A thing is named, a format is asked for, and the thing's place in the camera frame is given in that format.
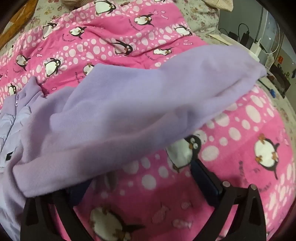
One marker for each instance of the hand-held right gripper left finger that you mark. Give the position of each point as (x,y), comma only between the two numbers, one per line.
(75,195)

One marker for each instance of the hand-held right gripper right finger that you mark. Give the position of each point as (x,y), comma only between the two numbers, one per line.
(205,183)

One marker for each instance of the lilac fleece-lined jacket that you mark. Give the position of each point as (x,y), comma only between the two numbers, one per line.
(115,115)

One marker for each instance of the pink penguin print blanket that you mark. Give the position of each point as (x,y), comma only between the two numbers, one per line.
(231,162)

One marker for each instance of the small blue object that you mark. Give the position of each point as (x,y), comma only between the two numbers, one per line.
(272,93)

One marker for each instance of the black box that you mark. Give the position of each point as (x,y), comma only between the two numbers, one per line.
(281,77)

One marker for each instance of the white charger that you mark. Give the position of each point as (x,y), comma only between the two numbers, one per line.
(255,49)

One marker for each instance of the black power adapter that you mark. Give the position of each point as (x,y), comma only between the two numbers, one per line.
(247,39)

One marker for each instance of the floral bed sheet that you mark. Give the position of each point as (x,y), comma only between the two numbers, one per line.
(198,14)

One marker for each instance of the beige cushion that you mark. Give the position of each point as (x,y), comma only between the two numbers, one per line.
(219,5)

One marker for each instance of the orange patchwork pillow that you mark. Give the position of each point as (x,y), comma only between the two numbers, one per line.
(20,18)

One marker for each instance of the beige knitted cloth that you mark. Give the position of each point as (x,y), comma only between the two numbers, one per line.
(74,3)

